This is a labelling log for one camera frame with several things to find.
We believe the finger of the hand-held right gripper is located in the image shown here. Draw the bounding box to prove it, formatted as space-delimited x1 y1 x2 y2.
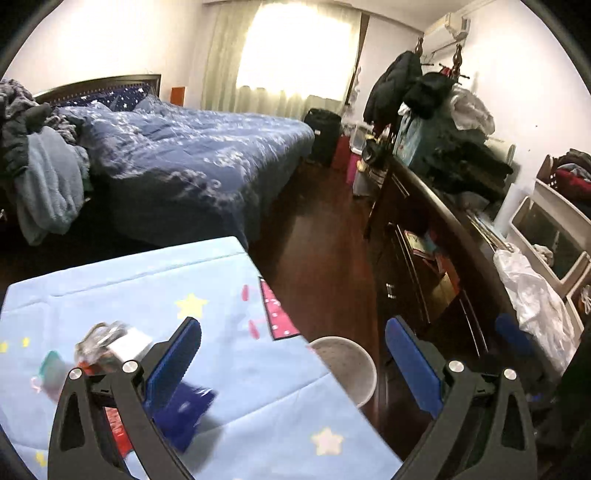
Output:
495 313 543 370

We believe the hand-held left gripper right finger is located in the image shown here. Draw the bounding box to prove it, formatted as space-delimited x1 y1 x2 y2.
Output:
385 316 539 480

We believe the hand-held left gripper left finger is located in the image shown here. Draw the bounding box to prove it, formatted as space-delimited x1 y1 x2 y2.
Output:
47 316 202 480

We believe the red snack packet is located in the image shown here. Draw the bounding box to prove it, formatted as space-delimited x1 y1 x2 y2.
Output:
104 406 137 459

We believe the white plastic bag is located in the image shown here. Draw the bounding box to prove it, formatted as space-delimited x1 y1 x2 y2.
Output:
493 249 578 376

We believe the blue packet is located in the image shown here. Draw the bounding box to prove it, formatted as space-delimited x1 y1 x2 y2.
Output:
157 381 218 453

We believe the dark wooden dresser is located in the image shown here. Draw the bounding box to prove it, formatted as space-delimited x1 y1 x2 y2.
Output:
365 143 568 444

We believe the light blue printed blanket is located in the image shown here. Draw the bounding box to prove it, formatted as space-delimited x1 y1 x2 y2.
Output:
0 236 402 480

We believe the clear plastic wrapper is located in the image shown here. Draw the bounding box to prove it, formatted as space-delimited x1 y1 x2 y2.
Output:
76 320 129 366

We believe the teal wrapper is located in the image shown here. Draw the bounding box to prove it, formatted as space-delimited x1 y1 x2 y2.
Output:
39 351 71 393

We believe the white storage rack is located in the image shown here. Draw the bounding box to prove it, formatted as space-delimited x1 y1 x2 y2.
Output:
505 178 591 334

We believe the pile of red dark clothes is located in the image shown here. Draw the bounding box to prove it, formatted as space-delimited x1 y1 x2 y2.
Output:
549 148 591 205

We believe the pile of black clothes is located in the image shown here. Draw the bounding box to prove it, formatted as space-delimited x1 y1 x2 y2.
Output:
416 138 514 200

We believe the white cylinder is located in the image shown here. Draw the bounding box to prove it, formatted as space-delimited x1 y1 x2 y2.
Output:
485 136 516 168

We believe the light blue fleece blanket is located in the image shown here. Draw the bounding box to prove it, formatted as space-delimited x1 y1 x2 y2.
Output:
14 127 90 245

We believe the red box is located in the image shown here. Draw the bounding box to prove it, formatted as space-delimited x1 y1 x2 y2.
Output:
331 134 354 171

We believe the white garment on rack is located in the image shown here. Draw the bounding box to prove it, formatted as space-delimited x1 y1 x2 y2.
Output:
450 85 496 134

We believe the white plastic storage box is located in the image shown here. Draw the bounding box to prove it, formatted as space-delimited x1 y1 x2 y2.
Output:
348 124 376 155

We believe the black suitcase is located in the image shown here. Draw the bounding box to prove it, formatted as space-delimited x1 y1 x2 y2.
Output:
304 107 342 168

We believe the black garment on rack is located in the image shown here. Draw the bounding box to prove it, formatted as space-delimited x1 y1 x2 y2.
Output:
405 71 458 117

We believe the dark blue star pillow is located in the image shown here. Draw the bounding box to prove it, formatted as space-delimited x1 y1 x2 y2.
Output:
60 88 158 112

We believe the hanging black jacket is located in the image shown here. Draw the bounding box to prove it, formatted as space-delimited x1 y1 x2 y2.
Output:
363 51 423 126

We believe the wooden coat rack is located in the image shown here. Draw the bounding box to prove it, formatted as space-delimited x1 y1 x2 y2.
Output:
413 37 468 85

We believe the pile of dark grey clothes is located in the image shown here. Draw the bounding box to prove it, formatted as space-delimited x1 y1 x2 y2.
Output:
0 78 93 181

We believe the dark wooden headboard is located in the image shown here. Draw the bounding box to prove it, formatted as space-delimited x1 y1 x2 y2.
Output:
33 74 162 112

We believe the sheer white curtain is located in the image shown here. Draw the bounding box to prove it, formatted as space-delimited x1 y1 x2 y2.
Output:
202 0 371 112

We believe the white air conditioner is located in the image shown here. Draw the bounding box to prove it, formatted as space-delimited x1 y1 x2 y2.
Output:
424 13 472 48

